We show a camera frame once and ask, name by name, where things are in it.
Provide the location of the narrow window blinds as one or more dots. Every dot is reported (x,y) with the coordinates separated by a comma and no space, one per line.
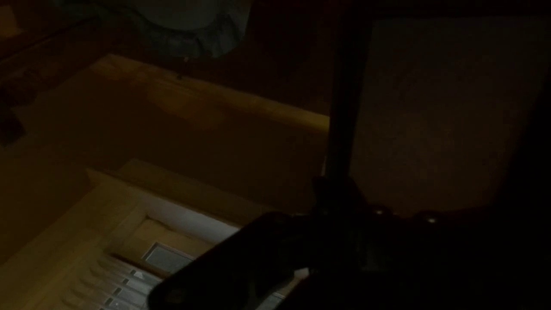
(114,285)

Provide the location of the blue ruffled seat cushion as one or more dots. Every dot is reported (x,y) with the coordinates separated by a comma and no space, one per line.
(190,29)

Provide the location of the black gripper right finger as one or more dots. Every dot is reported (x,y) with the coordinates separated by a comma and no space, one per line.
(458,270)

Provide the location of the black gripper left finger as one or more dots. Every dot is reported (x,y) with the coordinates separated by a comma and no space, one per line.
(229,270)

